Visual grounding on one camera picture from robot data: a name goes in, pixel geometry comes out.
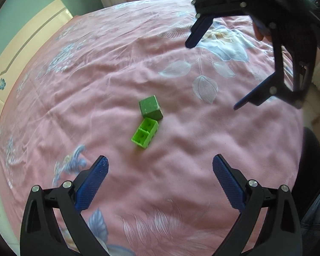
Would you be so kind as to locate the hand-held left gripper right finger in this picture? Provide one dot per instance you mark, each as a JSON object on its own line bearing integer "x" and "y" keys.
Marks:
{"x": 229, "y": 184}

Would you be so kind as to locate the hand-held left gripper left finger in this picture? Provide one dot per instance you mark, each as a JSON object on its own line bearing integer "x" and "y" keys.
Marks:
{"x": 92, "y": 186}

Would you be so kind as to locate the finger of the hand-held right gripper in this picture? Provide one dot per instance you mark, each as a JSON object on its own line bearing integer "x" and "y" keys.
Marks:
{"x": 253, "y": 93}
{"x": 198, "y": 32}

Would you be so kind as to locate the light green two-cell block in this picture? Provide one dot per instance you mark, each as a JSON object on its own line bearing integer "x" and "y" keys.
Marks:
{"x": 145, "y": 136}

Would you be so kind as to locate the dark green cube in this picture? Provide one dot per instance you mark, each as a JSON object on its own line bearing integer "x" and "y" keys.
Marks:
{"x": 150, "y": 108}

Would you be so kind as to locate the person's right hand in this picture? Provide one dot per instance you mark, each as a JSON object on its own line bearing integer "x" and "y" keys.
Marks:
{"x": 259, "y": 32}

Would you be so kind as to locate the person's black garment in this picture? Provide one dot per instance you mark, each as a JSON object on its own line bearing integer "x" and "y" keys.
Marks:
{"x": 316, "y": 165}

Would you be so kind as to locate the grey blue cloth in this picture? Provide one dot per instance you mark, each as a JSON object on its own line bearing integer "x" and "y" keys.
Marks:
{"x": 318, "y": 218}

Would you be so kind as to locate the pink floral blanket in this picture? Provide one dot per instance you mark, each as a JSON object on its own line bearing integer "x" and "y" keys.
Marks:
{"x": 96, "y": 85}

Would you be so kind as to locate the beige wooden headboard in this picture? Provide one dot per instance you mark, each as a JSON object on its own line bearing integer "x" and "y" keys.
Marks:
{"x": 29, "y": 40}

